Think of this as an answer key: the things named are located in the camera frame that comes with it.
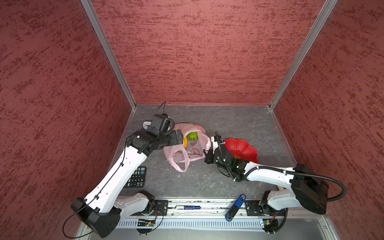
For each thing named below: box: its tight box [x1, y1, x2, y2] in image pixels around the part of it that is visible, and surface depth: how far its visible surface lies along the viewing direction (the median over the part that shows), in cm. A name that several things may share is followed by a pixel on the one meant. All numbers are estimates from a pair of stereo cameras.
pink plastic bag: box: [163, 123, 211, 173], surface depth 83 cm
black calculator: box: [123, 166, 147, 189], surface depth 83 cm
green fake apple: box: [188, 131, 199, 141], surface depth 97 cm
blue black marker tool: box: [225, 193, 247, 222], surface depth 74 cm
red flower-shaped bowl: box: [224, 138, 260, 164], surface depth 97 cm
